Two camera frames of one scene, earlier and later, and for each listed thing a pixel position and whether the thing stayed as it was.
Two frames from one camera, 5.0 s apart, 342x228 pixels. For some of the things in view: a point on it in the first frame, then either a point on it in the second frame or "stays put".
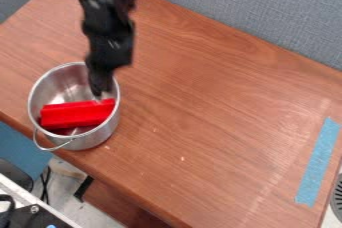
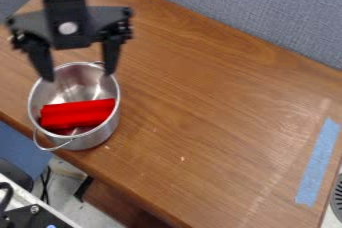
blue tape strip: x=317 y=162 stays put
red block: x=75 y=112 stays put
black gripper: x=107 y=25 → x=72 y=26
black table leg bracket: x=86 y=183 stays put
